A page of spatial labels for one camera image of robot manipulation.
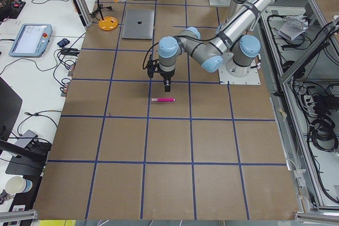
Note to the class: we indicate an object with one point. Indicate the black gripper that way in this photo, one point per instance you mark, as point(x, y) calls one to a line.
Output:
point(167, 74)

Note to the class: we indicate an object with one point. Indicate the pink highlighter pen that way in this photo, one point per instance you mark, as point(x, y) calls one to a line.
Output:
point(163, 100)

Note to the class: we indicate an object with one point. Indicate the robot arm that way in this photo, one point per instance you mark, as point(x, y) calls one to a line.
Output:
point(241, 15)

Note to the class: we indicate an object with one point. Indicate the silver apple laptop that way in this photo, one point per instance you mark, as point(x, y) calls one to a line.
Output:
point(138, 24)

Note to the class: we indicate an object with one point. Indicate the blue teach pendant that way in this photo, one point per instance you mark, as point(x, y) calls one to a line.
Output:
point(31, 41)

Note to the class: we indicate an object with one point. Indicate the black monitor stand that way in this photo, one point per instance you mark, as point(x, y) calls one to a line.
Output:
point(28, 153)

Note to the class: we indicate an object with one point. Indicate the white paper cup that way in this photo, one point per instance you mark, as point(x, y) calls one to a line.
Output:
point(17, 185)

